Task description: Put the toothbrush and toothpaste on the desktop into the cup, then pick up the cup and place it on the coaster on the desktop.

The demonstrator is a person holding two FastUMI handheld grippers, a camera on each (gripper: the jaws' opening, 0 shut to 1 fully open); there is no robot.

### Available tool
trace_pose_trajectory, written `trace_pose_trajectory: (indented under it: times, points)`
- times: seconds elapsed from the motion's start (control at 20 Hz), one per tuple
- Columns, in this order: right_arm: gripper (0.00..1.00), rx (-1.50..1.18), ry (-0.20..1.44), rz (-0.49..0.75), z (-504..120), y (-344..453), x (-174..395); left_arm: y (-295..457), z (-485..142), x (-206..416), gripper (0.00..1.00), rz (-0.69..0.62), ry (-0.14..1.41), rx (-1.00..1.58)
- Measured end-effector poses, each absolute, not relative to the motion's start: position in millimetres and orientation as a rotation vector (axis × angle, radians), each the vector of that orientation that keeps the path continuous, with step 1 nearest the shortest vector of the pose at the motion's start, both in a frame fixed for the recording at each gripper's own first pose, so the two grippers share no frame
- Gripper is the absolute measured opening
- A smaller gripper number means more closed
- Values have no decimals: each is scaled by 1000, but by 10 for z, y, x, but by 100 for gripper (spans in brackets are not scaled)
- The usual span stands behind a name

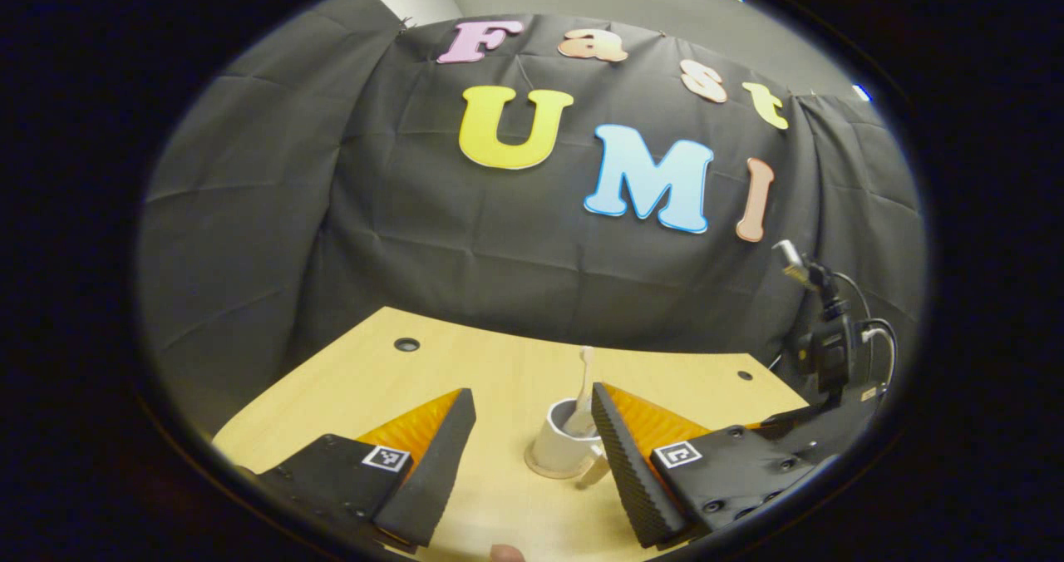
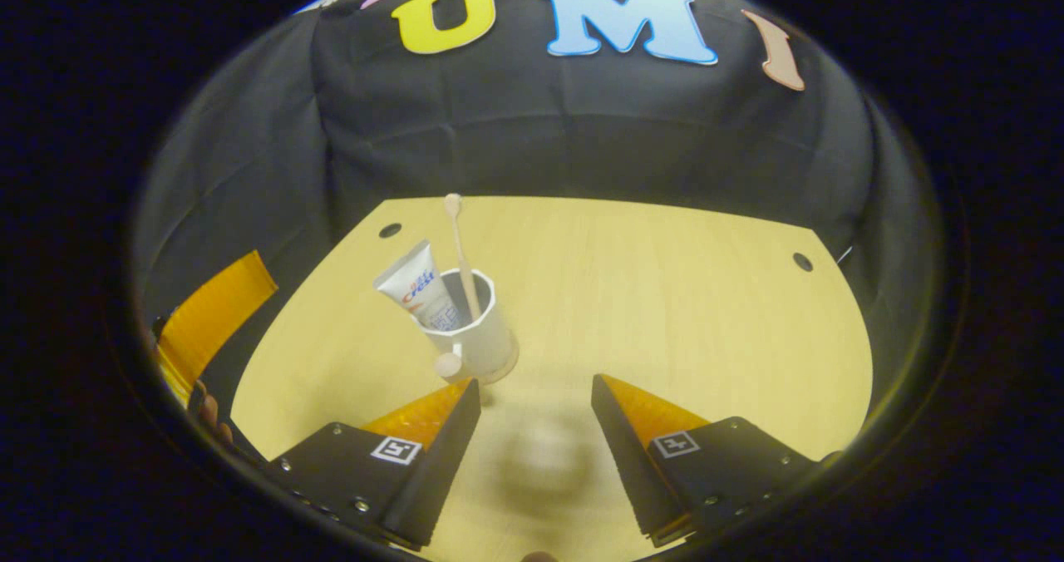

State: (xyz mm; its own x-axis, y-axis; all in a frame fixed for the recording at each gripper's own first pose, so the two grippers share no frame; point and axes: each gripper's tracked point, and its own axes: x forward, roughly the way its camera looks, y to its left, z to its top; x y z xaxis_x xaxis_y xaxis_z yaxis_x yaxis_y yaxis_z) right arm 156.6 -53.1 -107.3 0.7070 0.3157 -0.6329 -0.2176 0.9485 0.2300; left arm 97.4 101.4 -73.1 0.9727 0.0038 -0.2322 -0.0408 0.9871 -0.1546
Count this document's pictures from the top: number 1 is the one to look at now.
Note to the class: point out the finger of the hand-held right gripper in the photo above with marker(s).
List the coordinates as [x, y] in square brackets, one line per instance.
[823, 429]

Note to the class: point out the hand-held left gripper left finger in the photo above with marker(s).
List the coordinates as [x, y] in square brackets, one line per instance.
[432, 479]

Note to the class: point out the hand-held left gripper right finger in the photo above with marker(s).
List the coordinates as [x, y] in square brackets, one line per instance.
[632, 479]

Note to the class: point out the white cup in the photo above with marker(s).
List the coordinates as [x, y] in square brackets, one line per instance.
[557, 450]

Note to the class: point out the beige toothbrush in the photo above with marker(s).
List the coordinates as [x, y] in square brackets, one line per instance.
[586, 379]

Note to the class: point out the wooden desktop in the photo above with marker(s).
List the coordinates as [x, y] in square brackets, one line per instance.
[465, 379]

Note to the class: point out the black backdrop cloth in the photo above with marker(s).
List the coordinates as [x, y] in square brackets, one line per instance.
[457, 254]

